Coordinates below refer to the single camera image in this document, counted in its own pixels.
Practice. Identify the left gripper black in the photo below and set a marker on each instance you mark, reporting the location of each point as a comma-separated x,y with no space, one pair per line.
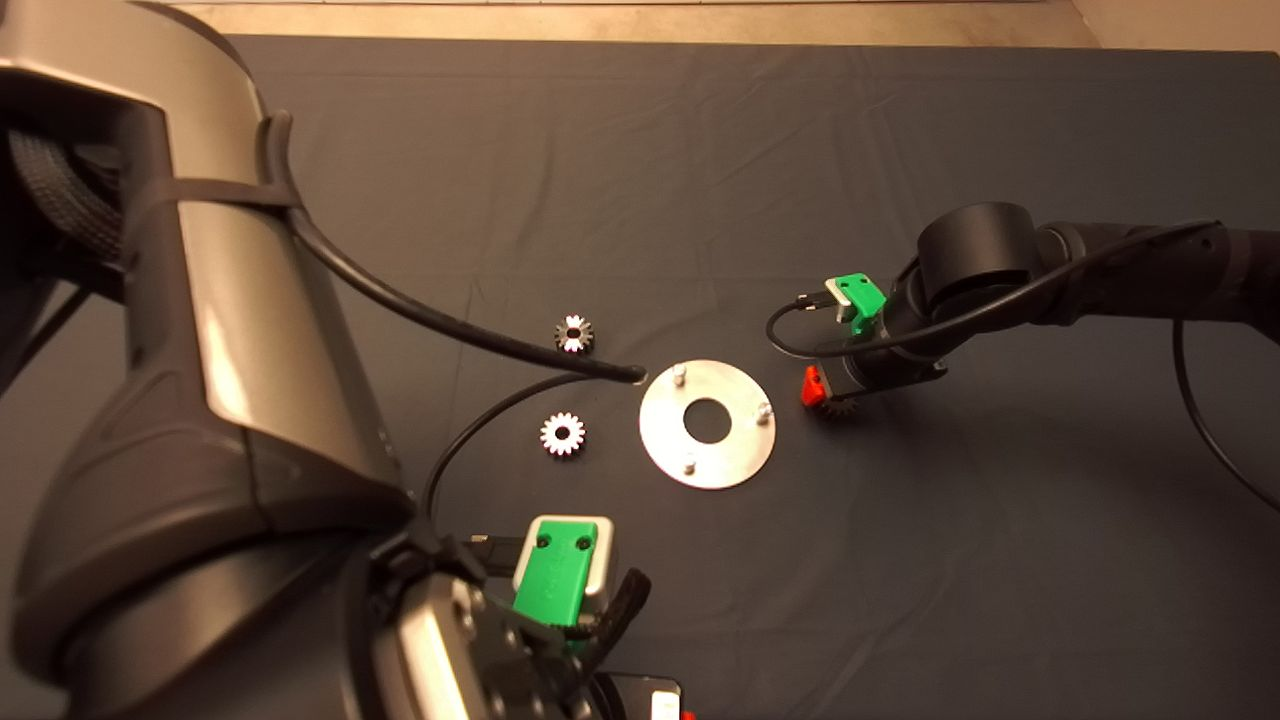
625,700

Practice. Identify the small steel planetary gear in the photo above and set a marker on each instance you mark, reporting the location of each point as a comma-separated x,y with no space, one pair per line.
838,412
564,337
551,441

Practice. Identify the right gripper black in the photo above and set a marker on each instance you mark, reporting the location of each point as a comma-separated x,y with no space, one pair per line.
885,378

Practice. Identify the round metal carrier plate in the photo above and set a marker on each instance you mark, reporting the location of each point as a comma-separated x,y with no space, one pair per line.
730,462

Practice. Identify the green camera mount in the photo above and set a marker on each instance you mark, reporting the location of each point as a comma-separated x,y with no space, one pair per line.
862,292
555,570

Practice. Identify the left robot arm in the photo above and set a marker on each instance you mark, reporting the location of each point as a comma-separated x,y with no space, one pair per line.
250,340

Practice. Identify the long black braided sleeve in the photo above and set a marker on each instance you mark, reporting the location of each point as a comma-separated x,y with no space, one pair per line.
60,190

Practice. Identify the dark grey table cloth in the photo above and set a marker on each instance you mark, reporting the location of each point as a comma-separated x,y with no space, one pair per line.
720,200

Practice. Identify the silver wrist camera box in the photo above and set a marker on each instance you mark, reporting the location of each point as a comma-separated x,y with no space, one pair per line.
836,304
604,560

